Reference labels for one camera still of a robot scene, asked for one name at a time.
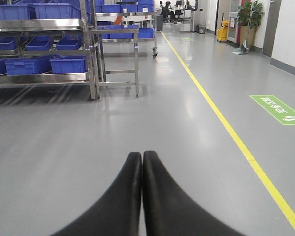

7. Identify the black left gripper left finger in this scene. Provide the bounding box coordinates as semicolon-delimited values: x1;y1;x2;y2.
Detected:
53;152;142;236

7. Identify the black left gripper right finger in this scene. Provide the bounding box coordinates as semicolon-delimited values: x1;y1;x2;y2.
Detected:
143;150;242;236

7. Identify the yellow mop bucket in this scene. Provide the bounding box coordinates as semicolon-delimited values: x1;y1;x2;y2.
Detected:
217;21;229;43

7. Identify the steel cart with casters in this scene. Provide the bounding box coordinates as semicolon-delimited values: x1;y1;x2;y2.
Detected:
94;0;160;58

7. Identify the steel shelf rack with bins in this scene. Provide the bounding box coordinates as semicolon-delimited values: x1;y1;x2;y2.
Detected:
0;0;97;100

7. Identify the seated person in black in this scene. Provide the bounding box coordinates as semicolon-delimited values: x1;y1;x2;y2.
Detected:
161;1;177;24

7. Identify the blue plastic bin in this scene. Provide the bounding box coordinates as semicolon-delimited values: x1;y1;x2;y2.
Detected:
5;57;52;75
56;39;82;50
50;55;88;74

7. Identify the green dustpan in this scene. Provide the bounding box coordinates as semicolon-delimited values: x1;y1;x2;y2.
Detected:
234;40;250;55

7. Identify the grey trash bin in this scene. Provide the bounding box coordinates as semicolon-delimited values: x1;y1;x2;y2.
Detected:
198;25;207;34

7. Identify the potted green plant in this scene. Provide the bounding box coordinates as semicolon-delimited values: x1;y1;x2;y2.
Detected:
237;0;265;50

